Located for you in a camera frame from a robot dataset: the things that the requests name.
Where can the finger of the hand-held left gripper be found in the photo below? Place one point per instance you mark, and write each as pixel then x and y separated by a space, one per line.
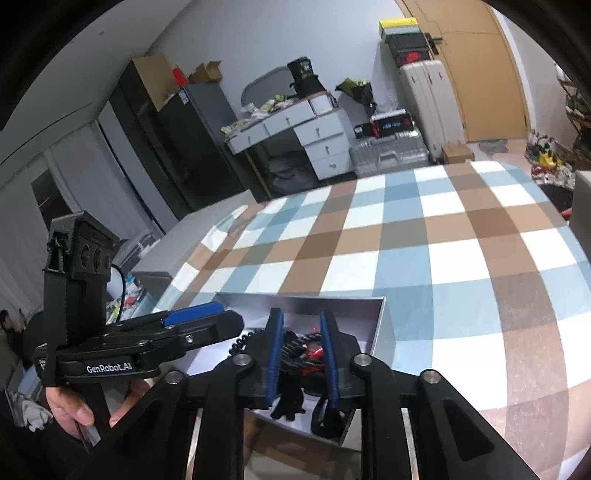
pixel 194 313
pixel 212 330

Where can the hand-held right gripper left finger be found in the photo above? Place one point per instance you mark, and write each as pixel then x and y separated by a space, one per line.
pixel 276 355

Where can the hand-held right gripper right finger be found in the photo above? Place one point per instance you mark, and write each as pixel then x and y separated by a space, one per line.
pixel 329 360

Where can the grey storage box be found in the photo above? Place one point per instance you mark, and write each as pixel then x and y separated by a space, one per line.
pixel 369 323

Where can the person's left hand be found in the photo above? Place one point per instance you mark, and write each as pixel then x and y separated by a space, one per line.
pixel 69 408

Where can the pile of assorted packets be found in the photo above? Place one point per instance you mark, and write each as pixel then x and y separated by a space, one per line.
pixel 129 295

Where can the grey padded bed panel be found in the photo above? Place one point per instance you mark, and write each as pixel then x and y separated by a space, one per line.
pixel 184 244

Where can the grey curtain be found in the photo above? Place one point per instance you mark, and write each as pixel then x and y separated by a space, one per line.
pixel 92 184

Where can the plaid blanket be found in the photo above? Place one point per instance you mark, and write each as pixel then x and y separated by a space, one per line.
pixel 415 258

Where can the black refrigerator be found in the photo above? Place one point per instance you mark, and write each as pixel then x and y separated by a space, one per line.
pixel 198 147

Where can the dark wardrobe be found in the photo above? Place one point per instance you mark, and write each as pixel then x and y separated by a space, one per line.
pixel 138 138

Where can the dark grey bag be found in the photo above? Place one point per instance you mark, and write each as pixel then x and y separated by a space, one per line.
pixel 291 175

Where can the pile of desk clutter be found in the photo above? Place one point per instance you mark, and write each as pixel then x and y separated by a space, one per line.
pixel 258 115

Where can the silver suitcase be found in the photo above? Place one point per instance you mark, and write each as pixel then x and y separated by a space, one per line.
pixel 388 152

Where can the white desk with drawers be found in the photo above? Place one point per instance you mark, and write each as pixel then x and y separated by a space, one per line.
pixel 323 134

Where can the large flat cardboard box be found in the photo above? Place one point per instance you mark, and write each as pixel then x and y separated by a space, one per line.
pixel 154 78

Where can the small black box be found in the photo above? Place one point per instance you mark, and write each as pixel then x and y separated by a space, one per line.
pixel 362 130

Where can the red container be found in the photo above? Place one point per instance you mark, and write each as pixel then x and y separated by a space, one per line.
pixel 178 76

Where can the arched mirror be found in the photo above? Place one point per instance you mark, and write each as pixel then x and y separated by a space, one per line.
pixel 263 85

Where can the open cardboard box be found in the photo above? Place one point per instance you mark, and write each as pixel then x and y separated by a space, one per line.
pixel 205 73

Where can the small closed cardboard box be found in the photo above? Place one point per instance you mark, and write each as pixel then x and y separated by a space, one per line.
pixel 457 153

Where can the black and red box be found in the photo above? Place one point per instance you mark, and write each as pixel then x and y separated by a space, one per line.
pixel 391 123

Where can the black paper bag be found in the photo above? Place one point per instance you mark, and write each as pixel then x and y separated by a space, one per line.
pixel 304 76

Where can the white suitcase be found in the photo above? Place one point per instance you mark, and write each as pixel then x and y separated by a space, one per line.
pixel 429 110

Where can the heap of loose shoes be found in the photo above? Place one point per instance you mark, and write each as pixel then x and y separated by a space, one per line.
pixel 547 154

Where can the grey padded bench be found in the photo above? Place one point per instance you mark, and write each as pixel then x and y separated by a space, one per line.
pixel 582 194

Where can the wooden door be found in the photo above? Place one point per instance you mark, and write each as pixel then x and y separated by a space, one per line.
pixel 480 69

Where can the dark shoe box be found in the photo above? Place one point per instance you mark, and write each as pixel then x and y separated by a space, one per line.
pixel 408 41

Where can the yellow shoe box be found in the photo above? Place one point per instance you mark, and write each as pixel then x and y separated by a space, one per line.
pixel 398 27

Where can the wooden shoe rack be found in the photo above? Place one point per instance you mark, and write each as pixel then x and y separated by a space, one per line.
pixel 577 115

